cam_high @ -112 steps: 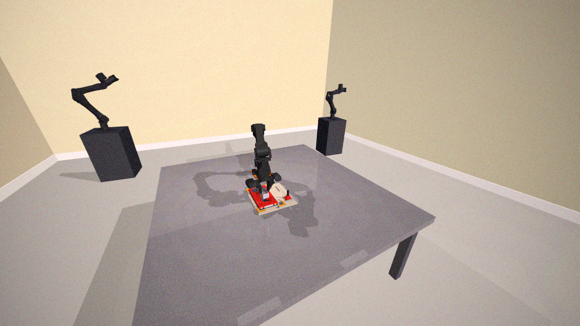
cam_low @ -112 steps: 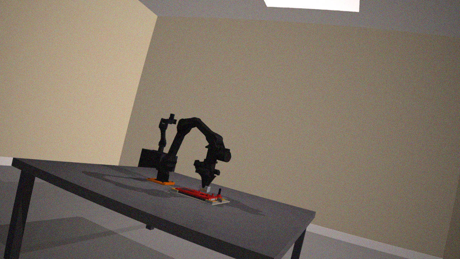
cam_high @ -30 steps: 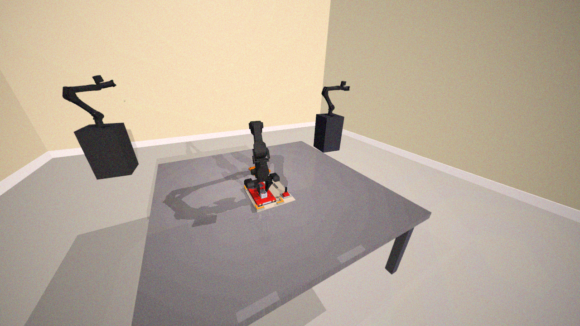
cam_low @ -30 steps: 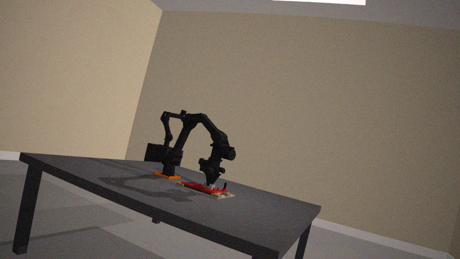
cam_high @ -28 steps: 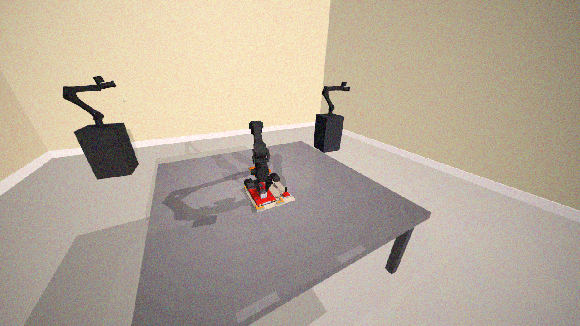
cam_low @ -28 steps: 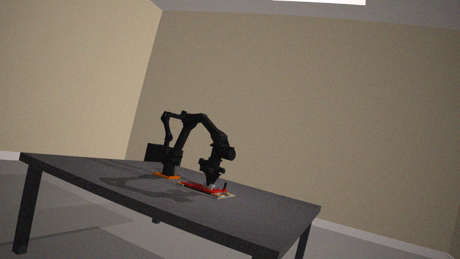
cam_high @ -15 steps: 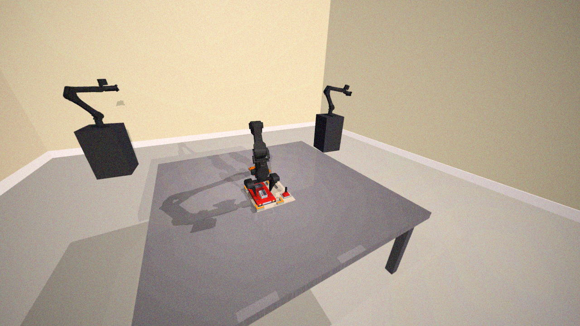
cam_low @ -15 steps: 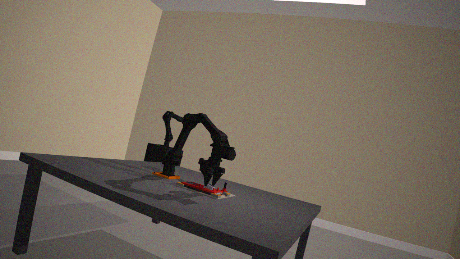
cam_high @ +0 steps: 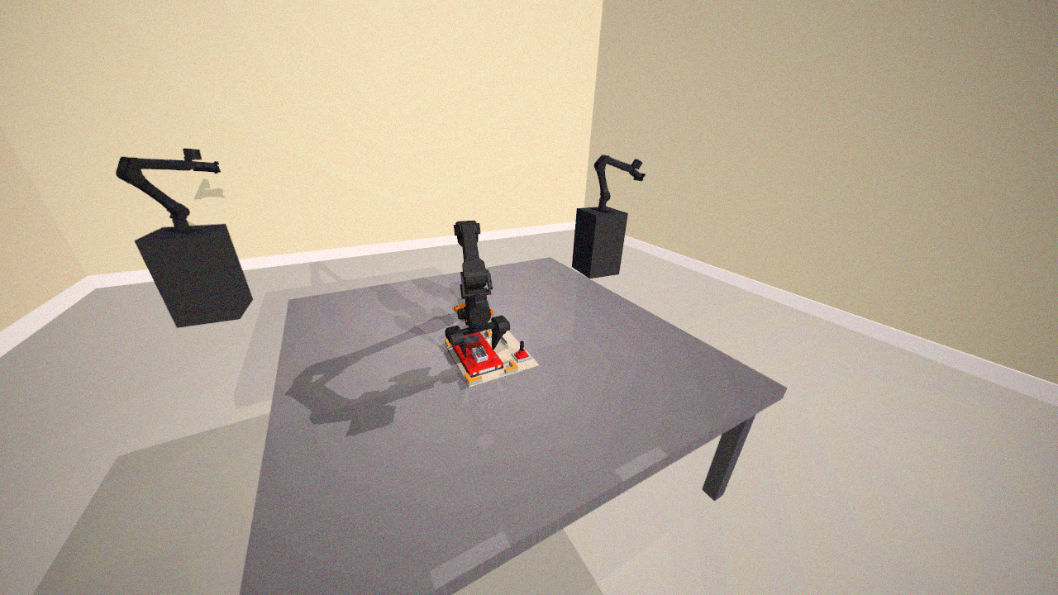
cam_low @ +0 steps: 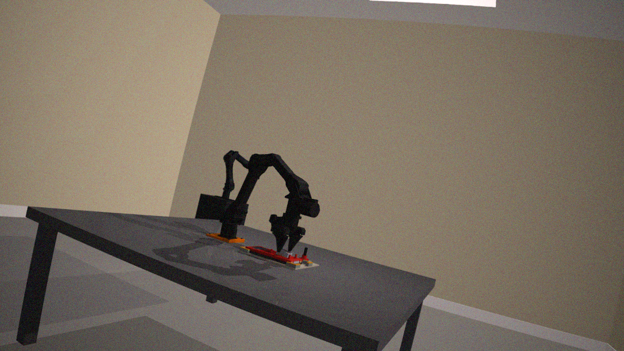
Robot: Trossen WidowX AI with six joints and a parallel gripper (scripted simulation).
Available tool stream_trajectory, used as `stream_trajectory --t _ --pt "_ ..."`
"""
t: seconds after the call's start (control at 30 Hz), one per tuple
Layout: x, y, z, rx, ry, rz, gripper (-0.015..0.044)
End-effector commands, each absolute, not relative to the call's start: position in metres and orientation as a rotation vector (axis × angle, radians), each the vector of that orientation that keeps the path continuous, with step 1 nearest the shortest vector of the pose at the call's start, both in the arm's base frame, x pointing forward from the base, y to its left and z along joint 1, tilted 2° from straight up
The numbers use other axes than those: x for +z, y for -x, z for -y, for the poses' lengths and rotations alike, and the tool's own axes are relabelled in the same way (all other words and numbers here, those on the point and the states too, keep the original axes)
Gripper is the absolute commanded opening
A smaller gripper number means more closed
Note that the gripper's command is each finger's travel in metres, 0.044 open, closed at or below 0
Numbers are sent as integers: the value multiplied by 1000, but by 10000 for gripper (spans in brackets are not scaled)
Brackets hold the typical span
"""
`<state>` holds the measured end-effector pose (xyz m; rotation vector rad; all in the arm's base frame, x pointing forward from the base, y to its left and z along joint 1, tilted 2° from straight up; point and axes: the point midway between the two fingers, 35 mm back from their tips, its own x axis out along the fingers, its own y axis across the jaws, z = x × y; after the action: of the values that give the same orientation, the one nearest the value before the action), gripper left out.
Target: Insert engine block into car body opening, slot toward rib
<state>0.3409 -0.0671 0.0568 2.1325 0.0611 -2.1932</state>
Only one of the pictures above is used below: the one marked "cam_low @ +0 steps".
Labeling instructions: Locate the red car body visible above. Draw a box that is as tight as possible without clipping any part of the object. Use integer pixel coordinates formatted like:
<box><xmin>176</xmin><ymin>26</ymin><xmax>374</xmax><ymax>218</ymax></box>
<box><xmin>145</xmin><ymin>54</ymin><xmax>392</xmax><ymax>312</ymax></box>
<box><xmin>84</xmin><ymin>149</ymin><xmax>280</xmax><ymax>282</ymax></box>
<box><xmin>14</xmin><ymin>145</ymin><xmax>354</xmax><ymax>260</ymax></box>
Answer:
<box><xmin>245</xmin><ymin>246</ymin><xmax>302</xmax><ymax>264</ymax></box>

